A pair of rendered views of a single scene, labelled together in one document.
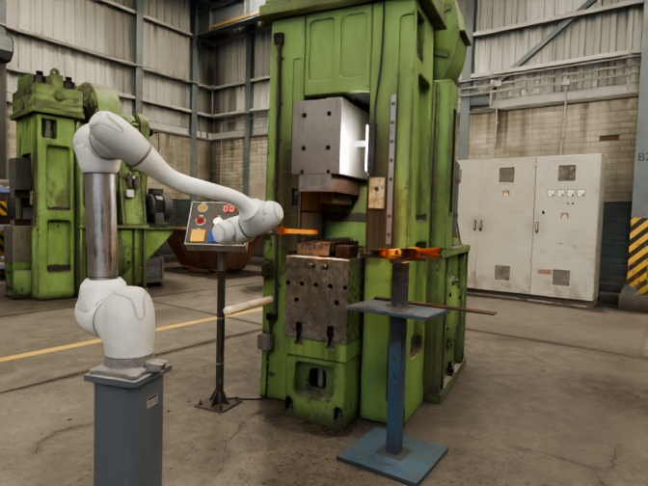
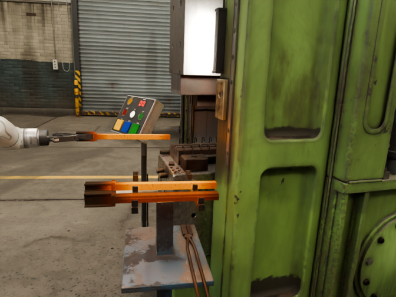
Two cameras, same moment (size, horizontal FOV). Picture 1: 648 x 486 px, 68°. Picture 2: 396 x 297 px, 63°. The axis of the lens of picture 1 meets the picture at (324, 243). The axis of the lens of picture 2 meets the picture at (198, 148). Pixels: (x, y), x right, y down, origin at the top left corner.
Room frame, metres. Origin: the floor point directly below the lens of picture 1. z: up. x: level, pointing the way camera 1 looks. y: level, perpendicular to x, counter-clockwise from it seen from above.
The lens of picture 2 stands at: (1.57, -1.23, 1.39)
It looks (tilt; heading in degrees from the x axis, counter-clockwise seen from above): 14 degrees down; 46
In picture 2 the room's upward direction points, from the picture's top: 2 degrees clockwise
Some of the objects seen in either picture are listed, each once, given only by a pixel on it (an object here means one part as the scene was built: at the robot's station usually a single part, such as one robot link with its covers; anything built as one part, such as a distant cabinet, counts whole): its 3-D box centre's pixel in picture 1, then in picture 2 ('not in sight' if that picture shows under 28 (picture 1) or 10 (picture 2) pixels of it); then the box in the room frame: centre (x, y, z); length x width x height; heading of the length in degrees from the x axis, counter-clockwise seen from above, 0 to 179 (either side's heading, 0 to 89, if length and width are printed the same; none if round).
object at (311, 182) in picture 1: (331, 185); (214, 84); (2.82, -0.03, 1.32); 0.42 x 0.20 x 0.10; 154
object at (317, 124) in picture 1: (338, 142); (219, 34); (2.80, -0.07, 1.56); 0.42 x 0.39 x 0.40; 154
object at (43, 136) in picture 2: not in sight; (50, 137); (2.08, 0.30, 1.06); 0.09 x 0.08 x 0.07; 154
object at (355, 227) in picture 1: (358, 180); not in sight; (3.09, -0.21, 1.37); 0.41 x 0.10 x 0.91; 64
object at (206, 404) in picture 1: (218, 396); not in sight; (2.80, 0.60, 0.05); 0.22 x 0.22 x 0.09; 64
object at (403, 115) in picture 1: (400, 216); (273, 128); (2.79, -0.44, 1.15); 0.44 x 0.26 x 2.30; 154
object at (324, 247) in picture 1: (329, 246); (210, 150); (2.82, -0.03, 0.96); 0.42 x 0.20 x 0.09; 154
